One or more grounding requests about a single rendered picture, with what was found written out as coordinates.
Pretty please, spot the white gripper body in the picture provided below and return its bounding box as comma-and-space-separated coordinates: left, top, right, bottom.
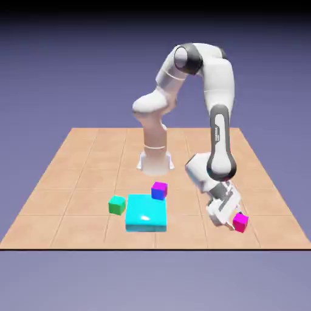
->
206, 193, 242, 227

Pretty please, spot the small blue cube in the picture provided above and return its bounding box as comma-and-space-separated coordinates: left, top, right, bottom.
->
151, 181, 169, 201

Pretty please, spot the small pink cube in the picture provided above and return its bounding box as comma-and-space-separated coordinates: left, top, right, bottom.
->
232, 213, 249, 234

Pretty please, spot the small green cube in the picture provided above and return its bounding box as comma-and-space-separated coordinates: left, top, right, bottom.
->
108, 195, 126, 216

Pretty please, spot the large cyan box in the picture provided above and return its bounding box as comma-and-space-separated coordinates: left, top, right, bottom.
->
125, 193, 168, 233

